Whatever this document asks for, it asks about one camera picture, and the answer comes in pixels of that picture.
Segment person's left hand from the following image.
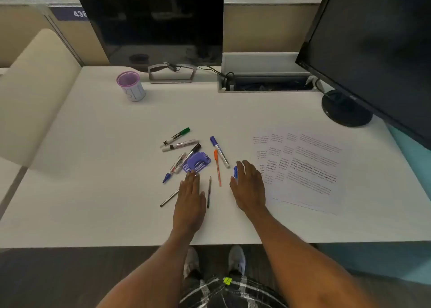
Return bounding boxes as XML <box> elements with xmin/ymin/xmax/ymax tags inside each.
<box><xmin>172</xmin><ymin>169</ymin><xmax>207</xmax><ymax>233</ymax></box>

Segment black monitor round base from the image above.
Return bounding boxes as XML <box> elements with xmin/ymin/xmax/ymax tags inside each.
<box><xmin>295</xmin><ymin>0</ymin><xmax>431</xmax><ymax>150</ymax></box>

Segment person's white shoe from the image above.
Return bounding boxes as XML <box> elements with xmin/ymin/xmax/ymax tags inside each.
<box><xmin>228</xmin><ymin>245</ymin><xmax>246</xmax><ymax>277</ymax></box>
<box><xmin>183</xmin><ymin>247</ymin><xmax>200</xmax><ymax>280</ymax></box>

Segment person's right hand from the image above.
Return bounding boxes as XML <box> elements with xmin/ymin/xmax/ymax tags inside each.
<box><xmin>229</xmin><ymin>160</ymin><xmax>267</xmax><ymax>215</ymax></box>

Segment person's left forearm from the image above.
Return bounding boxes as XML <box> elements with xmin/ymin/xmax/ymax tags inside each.
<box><xmin>96</xmin><ymin>229</ymin><xmax>199</xmax><ymax>308</ymax></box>

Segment green cap marker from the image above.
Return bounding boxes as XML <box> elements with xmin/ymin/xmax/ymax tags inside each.
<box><xmin>163</xmin><ymin>127</ymin><xmax>191</xmax><ymax>146</ymax></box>

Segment white marker red label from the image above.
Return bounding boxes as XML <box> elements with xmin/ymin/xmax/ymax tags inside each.
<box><xmin>161</xmin><ymin>139</ymin><xmax>200</xmax><ymax>153</ymax></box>

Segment white desk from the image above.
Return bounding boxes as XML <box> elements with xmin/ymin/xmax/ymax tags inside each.
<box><xmin>0</xmin><ymin>65</ymin><xmax>431</xmax><ymax>250</ymax></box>

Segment person's right white shoe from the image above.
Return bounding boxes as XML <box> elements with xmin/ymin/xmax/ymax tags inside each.
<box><xmin>228</xmin><ymin>245</ymin><xmax>246</xmax><ymax>277</ymax></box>

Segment slim blue tip marker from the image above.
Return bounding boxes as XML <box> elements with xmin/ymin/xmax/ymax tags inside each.
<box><xmin>162</xmin><ymin>153</ymin><xmax>187</xmax><ymax>184</ymax></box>

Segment grey cable tray box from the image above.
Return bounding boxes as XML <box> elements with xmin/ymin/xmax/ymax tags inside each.
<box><xmin>217</xmin><ymin>52</ymin><xmax>319</xmax><ymax>93</ymax></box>

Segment cream curved side panel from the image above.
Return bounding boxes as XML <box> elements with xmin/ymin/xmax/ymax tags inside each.
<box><xmin>0</xmin><ymin>28</ymin><xmax>83</xmax><ymax>167</ymax></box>

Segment purple hole punch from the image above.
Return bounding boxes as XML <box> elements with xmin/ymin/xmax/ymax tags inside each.
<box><xmin>183</xmin><ymin>152</ymin><xmax>212</xmax><ymax>174</ymax></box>

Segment plaid shorts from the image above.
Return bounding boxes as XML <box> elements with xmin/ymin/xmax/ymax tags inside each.
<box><xmin>178</xmin><ymin>276</ymin><xmax>289</xmax><ymax>308</ymax></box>

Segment beige cubicle partition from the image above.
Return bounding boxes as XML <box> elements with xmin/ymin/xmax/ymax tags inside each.
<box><xmin>0</xmin><ymin>0</ymin><xmax>324</xmax><ymax>69</ymax></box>

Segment blue cap marker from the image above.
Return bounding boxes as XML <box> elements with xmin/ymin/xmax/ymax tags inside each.
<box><xmin>210</xmin><ymin>136</ymin><xmax>231</xmax><ymax>169</ymax></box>

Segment blue number sign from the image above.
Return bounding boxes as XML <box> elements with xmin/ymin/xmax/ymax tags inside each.
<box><xmin>50</xmin><ymin>5</ymin><xmax>89</xmax><ymax>22</ymax></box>

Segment black monitor silver stand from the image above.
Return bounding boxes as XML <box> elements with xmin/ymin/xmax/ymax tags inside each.
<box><xmin>70</xmin><ymin>0</ymin><xmax>224</xmax><ymax>84</ymax></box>

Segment white cable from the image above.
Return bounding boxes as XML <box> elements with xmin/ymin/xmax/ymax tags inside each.
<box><xmin>311</xmin><ymin>77</ymin><xmax>334</xmax><ymax>95</ymax></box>

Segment stack of printed papers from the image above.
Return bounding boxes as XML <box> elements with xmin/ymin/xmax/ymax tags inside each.
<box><xmin>252</xmin><ymin>126</ymin><xmax>349</xmax><ymax>216</ymax></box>

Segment black cable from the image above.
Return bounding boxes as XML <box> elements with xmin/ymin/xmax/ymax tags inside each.
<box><xmin>197</xmin><ymin>64</ymin><xmax>236</xmax><ymax>91</ymax></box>

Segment orange pen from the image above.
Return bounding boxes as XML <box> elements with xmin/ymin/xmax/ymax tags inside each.
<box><xmin>214</xmin><ymin>149</ymin><xmax>223</xmax><ymax>187</ymax></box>

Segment person's left white shoe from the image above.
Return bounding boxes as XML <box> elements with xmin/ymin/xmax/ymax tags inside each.
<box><xmin>183</xmin><ymin>247</ymin><xmax>200</xmax><ymax>280</ymax></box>

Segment purple rimmed white pen cup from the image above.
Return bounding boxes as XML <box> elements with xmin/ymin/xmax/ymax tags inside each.
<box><xmin>116</xmin><ymin>70</ymin><xmax>146</xmax><ymax>102</ymax></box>

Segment black cap marker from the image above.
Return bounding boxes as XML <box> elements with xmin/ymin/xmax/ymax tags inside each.
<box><xmin>175</xmin><ymin>143</ymin><xmax>202</xmax><ymax>174</ymax></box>

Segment person's right forearm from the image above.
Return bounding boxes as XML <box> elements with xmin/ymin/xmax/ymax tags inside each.
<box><xmin>247</xmin><ymin>207</ymin><xmax>379</xmax><ymax>308</ymax></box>

